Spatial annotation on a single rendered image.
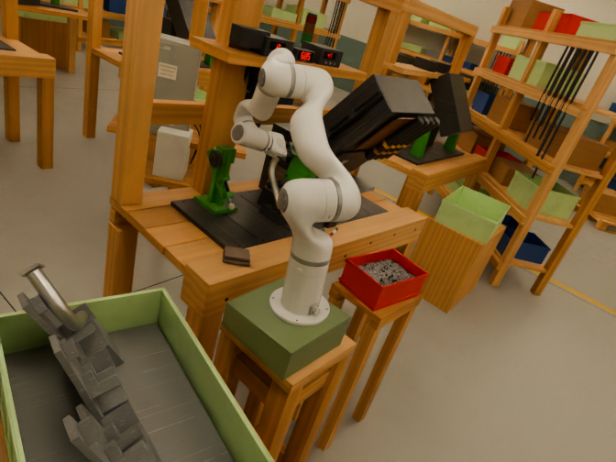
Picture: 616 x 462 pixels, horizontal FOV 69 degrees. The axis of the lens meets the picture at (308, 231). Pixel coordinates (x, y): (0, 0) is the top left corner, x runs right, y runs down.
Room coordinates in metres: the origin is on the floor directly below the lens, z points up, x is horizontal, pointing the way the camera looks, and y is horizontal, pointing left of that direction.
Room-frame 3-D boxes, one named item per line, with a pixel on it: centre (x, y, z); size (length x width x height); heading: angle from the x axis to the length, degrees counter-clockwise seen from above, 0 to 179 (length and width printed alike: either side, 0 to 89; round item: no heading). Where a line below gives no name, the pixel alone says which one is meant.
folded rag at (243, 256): (1.41, 0.22, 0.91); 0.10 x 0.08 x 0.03; 104
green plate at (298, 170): (1.92, 0.09, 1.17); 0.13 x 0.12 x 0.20; 144
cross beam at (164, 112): (2.24, 0.40, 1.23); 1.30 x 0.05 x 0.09; 144
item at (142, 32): (2.20, 0.34, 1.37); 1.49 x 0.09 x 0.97; 144
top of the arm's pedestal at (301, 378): (1.17, -0.04, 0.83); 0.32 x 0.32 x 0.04; 56
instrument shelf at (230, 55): (2.17, 0.31, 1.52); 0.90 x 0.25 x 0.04; 144
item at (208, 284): (1.86, -0.13, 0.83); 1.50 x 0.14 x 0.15; 144
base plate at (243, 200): (2.02, 0.10, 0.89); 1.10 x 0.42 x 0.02; 144
